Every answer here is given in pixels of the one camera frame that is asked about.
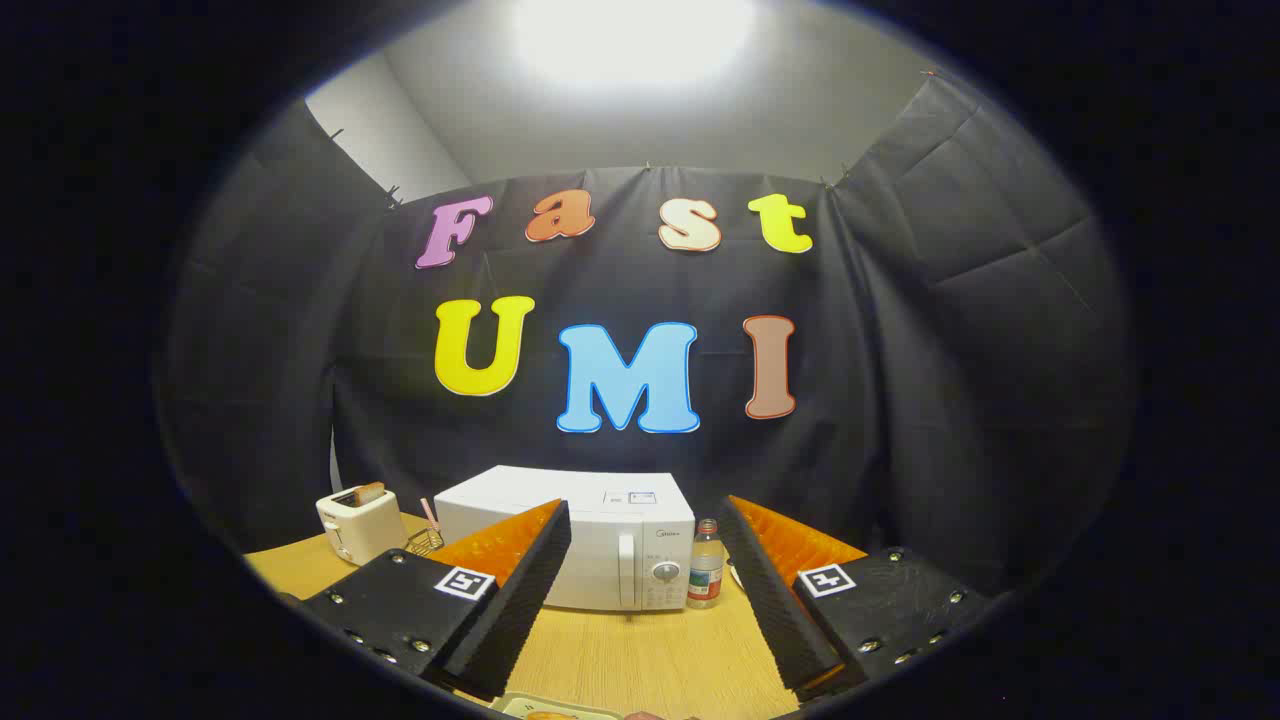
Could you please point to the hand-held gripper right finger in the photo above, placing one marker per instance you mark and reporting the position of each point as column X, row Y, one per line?
column 775, row 600

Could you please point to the toast slice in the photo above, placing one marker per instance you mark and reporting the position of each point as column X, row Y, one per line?
column 371, row 492

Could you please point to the clear bottle red label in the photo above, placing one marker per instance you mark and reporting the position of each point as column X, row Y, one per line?
column 705, row 570

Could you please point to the pink striped straw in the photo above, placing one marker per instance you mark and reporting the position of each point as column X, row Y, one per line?
column 429, row 513

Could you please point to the golden bread bun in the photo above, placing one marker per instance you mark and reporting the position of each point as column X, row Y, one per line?
column 550, row 716

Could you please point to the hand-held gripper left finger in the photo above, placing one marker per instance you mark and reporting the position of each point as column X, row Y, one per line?
column 520, row 600

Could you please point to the white toaster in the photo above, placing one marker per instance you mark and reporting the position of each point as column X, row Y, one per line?
column 362, row 530

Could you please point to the pale food tray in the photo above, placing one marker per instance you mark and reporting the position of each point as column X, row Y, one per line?
column 515, row 706

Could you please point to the white microwave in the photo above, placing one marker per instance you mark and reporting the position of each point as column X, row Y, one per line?
column 600, row 560

